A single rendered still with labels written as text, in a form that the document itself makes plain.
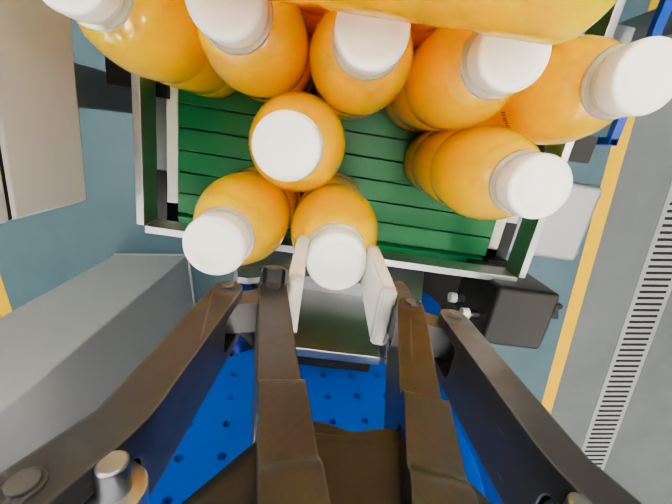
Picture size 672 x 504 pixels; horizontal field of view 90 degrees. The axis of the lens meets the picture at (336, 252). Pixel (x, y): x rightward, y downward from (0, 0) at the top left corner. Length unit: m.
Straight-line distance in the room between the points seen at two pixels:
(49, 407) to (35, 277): 0.99
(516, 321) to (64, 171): 0.45
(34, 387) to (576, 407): 2.13
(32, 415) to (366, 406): 0.72
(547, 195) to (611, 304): 1.72
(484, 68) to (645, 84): 0.09
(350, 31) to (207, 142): 0.27
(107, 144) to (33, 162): 1.21
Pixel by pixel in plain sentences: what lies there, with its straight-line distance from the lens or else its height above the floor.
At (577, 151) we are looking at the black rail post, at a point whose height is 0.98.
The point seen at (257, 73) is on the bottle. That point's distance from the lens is 0.25.
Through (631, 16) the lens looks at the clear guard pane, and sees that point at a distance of 0.53.
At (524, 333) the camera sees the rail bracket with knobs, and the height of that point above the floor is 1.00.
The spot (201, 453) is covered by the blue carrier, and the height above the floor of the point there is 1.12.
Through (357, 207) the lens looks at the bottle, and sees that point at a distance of 0.25.
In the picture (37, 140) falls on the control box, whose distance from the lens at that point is 0.34.
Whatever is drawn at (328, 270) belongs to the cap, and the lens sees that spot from 0.21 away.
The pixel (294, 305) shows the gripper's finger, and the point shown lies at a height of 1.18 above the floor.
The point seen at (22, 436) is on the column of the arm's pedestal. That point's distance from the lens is 0.94.
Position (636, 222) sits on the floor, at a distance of 1.85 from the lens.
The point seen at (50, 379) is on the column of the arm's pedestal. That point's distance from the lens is 0.95.
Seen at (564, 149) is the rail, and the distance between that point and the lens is 0.41.
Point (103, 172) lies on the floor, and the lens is 1.57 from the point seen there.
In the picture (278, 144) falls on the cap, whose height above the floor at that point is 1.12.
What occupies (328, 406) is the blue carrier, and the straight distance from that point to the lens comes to 0.36.
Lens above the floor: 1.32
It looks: 71 degrees down
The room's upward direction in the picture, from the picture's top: 177 degrees clockwise
